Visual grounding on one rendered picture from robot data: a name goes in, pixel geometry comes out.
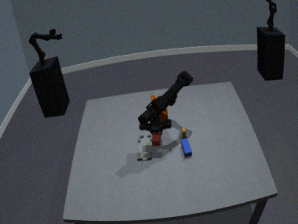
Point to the blue bar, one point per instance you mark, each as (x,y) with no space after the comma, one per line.
(186,147)

